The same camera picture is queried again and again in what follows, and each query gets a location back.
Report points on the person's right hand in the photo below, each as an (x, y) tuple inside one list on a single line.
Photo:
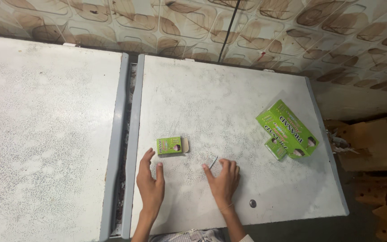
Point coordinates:
[(225, 185)]

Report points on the person's left hand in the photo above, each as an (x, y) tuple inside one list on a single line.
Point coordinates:
[(150, 188)]

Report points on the thin grey stick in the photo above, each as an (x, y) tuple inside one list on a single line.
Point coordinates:
[(213, 162)]

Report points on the round metal lock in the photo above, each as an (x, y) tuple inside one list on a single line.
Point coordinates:
[(253, 203)]

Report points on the small green matchbox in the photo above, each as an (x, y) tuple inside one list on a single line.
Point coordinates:
[(169, 145)]

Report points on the person's striped shirt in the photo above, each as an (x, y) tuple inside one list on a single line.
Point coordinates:
[(186, 236)]

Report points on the small green packet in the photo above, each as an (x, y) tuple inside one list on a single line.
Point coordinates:
[(275, 148)]

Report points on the large green carton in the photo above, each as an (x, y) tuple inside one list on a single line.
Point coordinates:
[(289, 129)]

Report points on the white freezer lid with lock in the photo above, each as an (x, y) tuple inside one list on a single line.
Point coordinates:
[(213, 100)]

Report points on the white chest freezer lid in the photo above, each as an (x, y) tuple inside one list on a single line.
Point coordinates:
[(45, 134)]

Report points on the heap of brown cardboard pieces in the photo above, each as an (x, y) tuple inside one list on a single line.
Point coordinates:
[(371, 151)]

